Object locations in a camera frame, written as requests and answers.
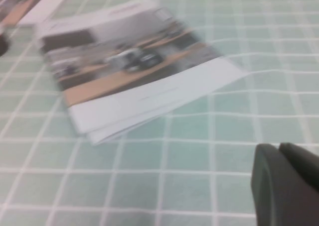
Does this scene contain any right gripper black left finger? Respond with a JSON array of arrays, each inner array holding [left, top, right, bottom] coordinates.
[[250, 143, 319, 226]]

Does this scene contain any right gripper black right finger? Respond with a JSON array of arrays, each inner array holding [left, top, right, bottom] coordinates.
[[278, 142, 319, 184]]

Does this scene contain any black mesh pen holder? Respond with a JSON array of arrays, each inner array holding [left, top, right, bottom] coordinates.
[[0, 33, 10, 57]]

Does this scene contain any green checked tablecloth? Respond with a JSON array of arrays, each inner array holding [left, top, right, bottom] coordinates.
[[0, 0, 319, 226]]

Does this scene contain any white photo brochure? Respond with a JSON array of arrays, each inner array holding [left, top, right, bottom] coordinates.
[[86, 71, 250, 147], [0, 0, 75, 27], [37, 0, 250, 134]]

